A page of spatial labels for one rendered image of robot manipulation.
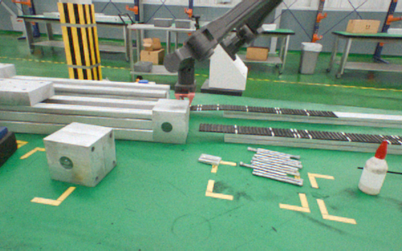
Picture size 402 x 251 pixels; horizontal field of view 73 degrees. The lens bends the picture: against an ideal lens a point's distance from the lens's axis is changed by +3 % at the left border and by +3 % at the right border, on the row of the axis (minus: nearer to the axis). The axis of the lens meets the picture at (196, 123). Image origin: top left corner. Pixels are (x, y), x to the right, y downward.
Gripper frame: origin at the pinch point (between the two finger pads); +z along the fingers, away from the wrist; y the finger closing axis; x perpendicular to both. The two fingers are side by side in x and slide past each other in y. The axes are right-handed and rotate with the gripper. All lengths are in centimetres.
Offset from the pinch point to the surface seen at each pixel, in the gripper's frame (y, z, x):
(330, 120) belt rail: 1.5, 1.0, 49.6
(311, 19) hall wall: -718, -14, 268
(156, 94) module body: 4.6, -5.8, -9.3
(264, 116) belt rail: 1.5, 1.0, 27.8
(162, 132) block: 23.6, -1.1, -3.8
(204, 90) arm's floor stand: -33.8, 3.0, 5.7
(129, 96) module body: 3.5, -4.2, -18.7
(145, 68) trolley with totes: -279, 47, -86
